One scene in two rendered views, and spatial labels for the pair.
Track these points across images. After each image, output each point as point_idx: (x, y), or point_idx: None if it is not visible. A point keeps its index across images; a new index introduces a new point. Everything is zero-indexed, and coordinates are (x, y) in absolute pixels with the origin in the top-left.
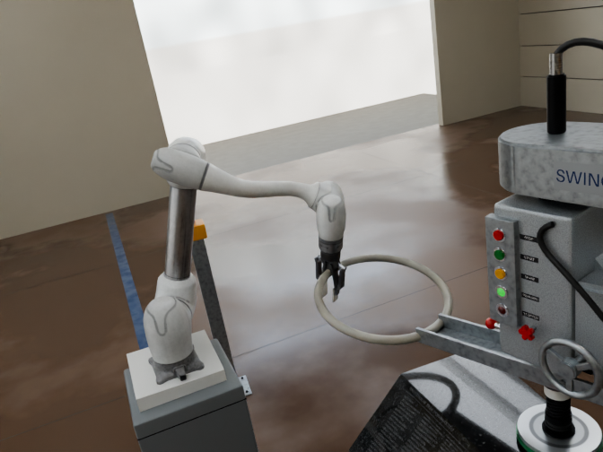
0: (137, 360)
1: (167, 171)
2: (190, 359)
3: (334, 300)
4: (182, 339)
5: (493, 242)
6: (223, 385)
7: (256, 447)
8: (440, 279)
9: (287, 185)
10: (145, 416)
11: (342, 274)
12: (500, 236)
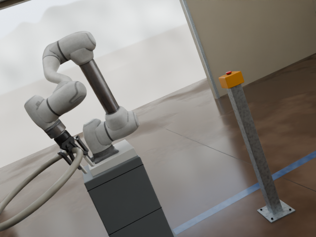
0: (116, 144)
1: None
2: (96, 155)
3: (83, 172)
4: (88, 144)
5: None
6: (89, 177)
7: (101, 220)
8: (26, 208)
9: (58, 78)
10: (84, 167)
11: (62, 156)
12: None
